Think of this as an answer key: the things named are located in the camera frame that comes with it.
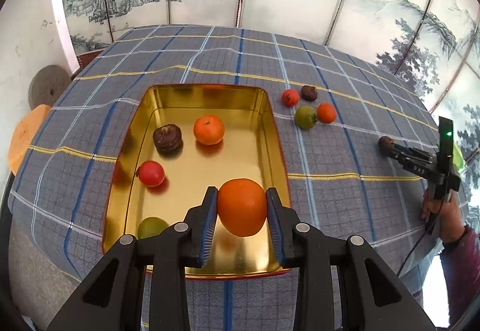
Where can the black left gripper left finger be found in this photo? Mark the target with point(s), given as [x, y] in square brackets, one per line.
[111, 296]

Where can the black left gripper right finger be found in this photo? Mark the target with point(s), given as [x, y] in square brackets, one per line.
[372, 297]

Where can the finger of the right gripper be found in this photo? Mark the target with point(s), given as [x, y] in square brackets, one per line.
[416, 162]
[412, 149]

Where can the dark brown fruit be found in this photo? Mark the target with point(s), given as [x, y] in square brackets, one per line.
[309, 93]
[386, 145]

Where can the orange mandarin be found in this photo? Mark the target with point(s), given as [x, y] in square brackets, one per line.
[208, 130]
[326, 113]

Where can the green tomato with stem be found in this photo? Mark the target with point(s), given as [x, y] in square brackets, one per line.
[305, 117]

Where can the red tomato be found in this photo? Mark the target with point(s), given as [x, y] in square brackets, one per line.
[151, 174]
[290, 97]

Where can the large orange fruit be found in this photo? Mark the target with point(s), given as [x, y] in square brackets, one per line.
[242, 207]

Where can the large dark maroon fruit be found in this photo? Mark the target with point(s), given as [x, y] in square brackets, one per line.
[167, 139]

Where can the right forearm purple sleeve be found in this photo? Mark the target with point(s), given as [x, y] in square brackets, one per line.
[460, 265]

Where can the person right hand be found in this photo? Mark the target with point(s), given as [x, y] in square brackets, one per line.
[451, 226]

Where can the blue grey plaid tablecloth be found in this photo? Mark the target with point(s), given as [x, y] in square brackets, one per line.
[337, 179]

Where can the gold tin box red sides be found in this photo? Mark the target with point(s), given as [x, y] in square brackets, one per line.
[250, 149]

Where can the orange round cushion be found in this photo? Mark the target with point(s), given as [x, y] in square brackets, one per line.
[23, 135]

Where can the grey round cushion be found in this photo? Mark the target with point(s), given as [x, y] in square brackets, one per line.
[47, 86]

